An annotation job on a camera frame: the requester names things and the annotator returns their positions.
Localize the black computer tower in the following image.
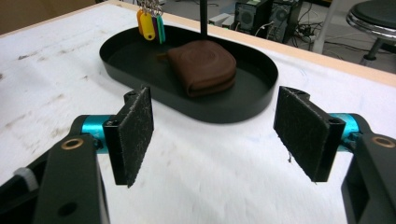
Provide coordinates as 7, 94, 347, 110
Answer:
233, 0, 275, 35
269, 0, 304, 44

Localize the white stand pole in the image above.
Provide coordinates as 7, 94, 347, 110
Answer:
312, 0, 342, 55

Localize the brown zip pouch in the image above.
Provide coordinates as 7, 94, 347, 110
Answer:
160, 39, 237, 99

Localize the chrome stool with black seat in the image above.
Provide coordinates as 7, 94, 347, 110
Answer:
346, 0, 396, 67

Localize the key bunch with coloured tags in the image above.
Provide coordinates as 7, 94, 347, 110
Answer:
135, 0, 166, 45

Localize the tangle of floor cables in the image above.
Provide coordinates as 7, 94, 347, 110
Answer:
293, 17, 316, 44

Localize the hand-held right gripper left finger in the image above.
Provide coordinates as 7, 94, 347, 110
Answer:
81, 86, 155, 189

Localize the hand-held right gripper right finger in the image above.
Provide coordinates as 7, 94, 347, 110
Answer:
273, 86, 361, 183

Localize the black oval tray with post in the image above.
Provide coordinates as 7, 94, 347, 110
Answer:
99, 0, 279, 124

